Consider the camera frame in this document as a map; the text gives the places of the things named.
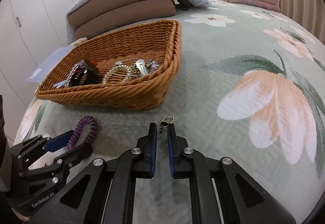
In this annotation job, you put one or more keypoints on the brown wicker basket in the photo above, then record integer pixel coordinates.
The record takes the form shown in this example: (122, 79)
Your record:
(121, 86)

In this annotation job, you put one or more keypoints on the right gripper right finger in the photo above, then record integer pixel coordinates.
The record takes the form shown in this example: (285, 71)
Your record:
(179, 166)

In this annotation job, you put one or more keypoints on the brown folded quilt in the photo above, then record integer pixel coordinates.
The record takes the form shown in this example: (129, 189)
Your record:
(89, 18)

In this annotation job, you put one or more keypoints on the silver hair clip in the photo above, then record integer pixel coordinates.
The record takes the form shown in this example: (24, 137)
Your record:
(141, 67)

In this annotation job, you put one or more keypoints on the cream knitted item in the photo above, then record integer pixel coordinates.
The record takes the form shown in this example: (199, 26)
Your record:
(78, 42)

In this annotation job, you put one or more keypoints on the blue grey book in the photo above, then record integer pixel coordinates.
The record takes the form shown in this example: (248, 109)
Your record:
(47, 65)

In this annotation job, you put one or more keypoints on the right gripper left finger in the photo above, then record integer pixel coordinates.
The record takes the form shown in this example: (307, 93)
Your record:
(146, 163)

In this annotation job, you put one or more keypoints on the black round watch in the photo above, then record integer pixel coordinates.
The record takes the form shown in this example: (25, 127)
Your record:
(83, 73)

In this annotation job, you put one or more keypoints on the light blue hair clip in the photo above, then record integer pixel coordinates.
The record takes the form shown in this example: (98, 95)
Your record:
(59, 84)

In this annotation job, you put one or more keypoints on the white wardrobe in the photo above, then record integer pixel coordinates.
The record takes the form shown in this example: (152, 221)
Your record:
(31, 30)

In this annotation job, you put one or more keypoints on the floral green bedspread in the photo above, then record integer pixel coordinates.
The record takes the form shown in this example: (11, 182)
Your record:
(250, 87)

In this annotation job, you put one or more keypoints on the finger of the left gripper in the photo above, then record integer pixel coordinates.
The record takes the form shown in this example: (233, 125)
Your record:
(58, 142)
(73, 157)

